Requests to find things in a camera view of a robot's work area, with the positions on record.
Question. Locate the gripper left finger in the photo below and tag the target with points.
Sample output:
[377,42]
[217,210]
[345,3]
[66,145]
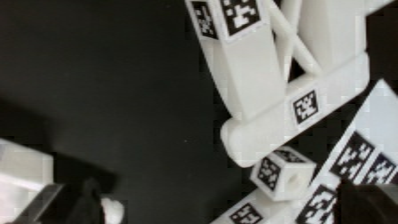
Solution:
[67,201]

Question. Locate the white marker base sheet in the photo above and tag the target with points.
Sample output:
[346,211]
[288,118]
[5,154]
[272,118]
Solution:
[361,164]

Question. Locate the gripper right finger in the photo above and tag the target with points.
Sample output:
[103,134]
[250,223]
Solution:
[366,204]

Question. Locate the white chair seat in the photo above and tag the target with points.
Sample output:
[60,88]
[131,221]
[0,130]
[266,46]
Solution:
[25,175]

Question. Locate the white chair back frame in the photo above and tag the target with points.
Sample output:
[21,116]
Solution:
[284,51]

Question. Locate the white chair leg cube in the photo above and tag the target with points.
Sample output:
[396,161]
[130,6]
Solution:
[282,174]

